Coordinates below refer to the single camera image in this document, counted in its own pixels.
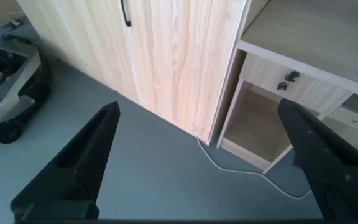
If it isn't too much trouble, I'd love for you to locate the wooden counter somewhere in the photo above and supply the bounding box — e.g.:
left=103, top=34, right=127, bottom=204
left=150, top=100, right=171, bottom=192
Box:
left=215, top=0, right=358, bottom=175

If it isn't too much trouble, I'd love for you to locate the wooden cabinet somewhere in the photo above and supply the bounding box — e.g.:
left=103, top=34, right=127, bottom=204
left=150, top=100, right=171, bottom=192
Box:
left=16, top=0, right=90, bottom=74

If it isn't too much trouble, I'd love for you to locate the wooden drawer with black knobs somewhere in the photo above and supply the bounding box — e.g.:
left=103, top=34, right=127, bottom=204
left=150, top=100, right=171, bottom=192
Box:
left=239, top=52, right=354, bottom=116

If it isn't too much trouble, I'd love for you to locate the plain wooden cabinet door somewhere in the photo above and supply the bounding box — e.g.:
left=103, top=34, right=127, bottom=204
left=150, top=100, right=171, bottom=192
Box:
left=53, top=0, right=141, bottom=104

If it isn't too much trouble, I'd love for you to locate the plain wooden drawer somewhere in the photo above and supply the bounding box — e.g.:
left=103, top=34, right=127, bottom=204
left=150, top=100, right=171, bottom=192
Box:
left=321, top=106, right=358, bottom=165

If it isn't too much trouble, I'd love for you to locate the white cable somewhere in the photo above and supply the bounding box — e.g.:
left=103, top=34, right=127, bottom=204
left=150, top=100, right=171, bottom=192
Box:
left=195, top=136, right=313, bottom=200

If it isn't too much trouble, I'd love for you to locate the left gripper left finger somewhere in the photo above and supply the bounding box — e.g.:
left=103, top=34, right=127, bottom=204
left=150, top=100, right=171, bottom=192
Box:
left=10, top=101, right=121, bottom=223

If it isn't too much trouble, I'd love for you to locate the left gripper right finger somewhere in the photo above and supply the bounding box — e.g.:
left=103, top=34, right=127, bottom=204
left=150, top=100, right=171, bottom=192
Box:
left=277, top=98, right=358, bottom=220

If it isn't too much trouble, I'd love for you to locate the wooden door with black handle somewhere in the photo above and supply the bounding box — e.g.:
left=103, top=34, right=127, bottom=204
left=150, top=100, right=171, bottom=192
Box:
left=118, top=0, right=249, bottom=144

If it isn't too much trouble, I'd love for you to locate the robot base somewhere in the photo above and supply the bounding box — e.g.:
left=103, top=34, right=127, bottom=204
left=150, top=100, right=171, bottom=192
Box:
left=0, top=6, right=52, bottom=145

